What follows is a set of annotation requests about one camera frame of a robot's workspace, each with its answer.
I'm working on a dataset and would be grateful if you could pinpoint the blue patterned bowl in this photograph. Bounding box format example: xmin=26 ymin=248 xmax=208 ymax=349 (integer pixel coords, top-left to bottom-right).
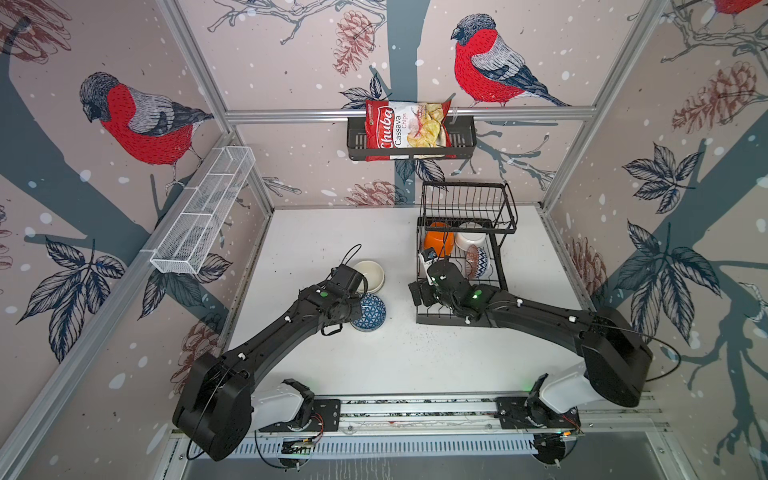
xmin=351 ymin=293 xmax=387 ymax=332

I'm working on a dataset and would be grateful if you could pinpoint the orange plastic bowl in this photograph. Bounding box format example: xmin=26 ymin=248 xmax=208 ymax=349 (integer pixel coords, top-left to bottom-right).
xmin=423 ymin=221 xmax=455 ymax=258

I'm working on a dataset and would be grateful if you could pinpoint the white ceramic bowl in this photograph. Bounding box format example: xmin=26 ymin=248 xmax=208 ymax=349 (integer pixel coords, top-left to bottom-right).
xmin=454 ymin=222 xmax=487 ymax=251

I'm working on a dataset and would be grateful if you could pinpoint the red patterned bowl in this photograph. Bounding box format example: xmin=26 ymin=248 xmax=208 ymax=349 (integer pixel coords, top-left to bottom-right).
xmin=465 ymin=245 xmax=490 ymax=280

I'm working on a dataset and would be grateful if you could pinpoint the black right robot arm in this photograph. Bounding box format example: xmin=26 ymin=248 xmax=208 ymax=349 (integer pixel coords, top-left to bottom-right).
xmin=408 ymin=259 xmax=653 ymax=414

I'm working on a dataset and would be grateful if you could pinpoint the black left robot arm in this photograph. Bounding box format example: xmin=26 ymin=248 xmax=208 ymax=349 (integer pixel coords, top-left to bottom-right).
xmin=172 ymin=264 xmax=368 ymax=461

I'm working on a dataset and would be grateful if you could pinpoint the cream ceramic bowl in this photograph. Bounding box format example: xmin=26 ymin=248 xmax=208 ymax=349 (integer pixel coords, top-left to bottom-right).
xmin=353 ymin=260 xmax=386 ymax=293

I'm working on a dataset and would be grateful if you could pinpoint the red cassava chips bag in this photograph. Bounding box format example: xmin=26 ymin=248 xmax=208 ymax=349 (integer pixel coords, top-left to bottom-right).
xmin=365 ymin=100 xmax=452 ymax=150

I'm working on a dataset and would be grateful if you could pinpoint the black wire dish rack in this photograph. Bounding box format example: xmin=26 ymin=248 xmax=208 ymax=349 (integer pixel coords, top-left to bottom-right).
xmin=416 ymin=181 xmax=518 ymax=290

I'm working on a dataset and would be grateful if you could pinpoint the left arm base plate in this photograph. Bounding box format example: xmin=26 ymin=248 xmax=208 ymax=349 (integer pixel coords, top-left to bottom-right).
xmin=258 ymin=399 xmax=341 ymax=434

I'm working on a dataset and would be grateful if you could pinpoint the aluminium mounting rail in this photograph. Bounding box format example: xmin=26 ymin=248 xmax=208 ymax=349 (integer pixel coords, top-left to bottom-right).
xmin=173 ymin=391 xmax=661 ymax=436

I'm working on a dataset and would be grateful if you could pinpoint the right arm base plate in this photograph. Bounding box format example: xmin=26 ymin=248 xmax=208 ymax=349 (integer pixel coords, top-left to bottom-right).
xmin=494 ymin=396 xmax=581 ymax=430

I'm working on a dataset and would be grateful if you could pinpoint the black wall basket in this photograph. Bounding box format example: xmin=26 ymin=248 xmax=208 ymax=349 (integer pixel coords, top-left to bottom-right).
xmin=347 ymin=116 xmax=477 ymax=161

